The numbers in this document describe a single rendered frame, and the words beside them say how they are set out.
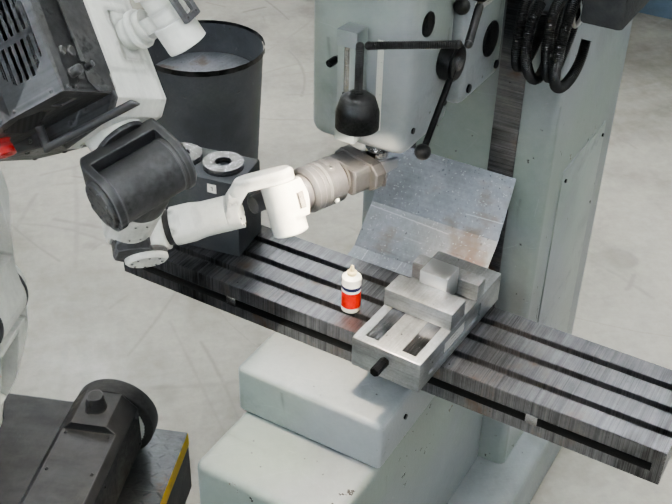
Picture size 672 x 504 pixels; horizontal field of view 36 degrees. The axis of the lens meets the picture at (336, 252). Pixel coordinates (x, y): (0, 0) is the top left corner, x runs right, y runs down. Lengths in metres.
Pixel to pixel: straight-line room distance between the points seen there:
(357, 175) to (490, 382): 0.47
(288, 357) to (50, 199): 2.31
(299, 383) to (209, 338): 1.43
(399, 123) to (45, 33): 0.65
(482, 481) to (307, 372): 0.82
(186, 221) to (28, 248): 2.21
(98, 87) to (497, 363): 0.96
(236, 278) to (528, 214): 0.67
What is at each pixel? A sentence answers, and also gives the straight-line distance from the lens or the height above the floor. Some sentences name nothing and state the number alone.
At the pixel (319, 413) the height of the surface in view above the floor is 0.79.
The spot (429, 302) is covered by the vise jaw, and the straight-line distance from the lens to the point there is 2.03.
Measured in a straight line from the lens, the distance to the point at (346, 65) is 1.80.
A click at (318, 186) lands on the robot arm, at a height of 1.27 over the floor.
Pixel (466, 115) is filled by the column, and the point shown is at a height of 1.18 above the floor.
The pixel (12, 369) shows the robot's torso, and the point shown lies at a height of 0.82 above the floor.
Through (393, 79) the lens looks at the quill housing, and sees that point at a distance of 1.81.
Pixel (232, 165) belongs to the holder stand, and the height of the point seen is 1.10.
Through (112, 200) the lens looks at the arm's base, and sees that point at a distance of 1.58.
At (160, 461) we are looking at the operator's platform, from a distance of 2.57.
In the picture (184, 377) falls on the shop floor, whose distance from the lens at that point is 3.39.
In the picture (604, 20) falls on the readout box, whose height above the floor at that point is 1.53.
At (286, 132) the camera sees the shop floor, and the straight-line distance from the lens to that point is 4.71.
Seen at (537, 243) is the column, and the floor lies 0.91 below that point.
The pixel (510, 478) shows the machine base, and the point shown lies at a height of 0.20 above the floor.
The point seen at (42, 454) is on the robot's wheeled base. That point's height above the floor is 0.57.
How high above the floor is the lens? 2.24
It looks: 35 degrees down
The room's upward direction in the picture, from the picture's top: 1 degrees clockwise
